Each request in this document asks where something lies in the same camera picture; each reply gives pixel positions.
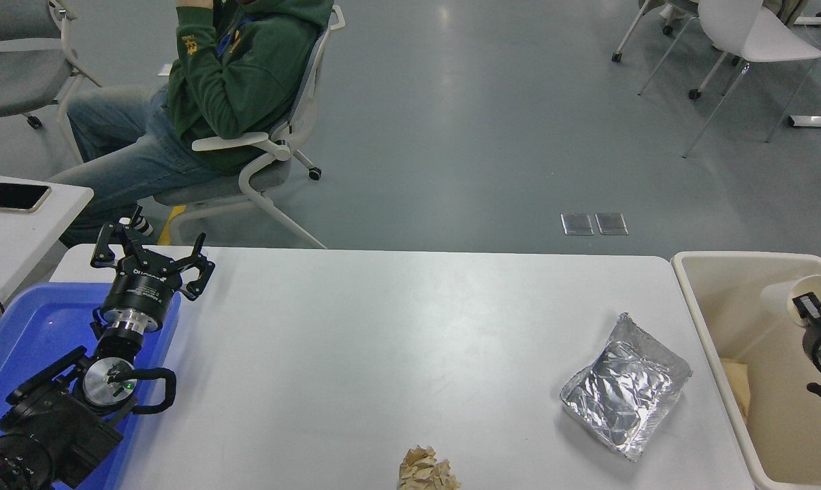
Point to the grey castor chair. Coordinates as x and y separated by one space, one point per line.
15 82

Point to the blue plastic tray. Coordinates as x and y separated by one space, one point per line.
36 327

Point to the white paper cup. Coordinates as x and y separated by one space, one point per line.
785 299

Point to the white shell chair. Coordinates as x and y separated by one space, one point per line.
758 37

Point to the white side table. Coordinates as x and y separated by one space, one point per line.
22 238

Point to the black smartphone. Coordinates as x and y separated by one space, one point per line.
12 196

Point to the tan paper sheet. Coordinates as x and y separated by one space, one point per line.
736 384

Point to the white-legged castor chair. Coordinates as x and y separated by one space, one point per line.
616 57

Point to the person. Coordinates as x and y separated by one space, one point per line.
247 75

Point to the person's left hand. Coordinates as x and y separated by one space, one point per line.
192 3

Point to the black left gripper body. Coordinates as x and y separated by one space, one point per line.
141 291

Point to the metal floor plate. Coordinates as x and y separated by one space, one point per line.
611 224
577 224

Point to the large pale plastic bin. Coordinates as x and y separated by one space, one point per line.
730 292

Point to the white table foot bar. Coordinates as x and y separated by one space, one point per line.
809 21
819 122

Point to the foil tray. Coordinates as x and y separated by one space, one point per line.
621 388

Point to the tan paper ball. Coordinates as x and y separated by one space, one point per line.
427 471

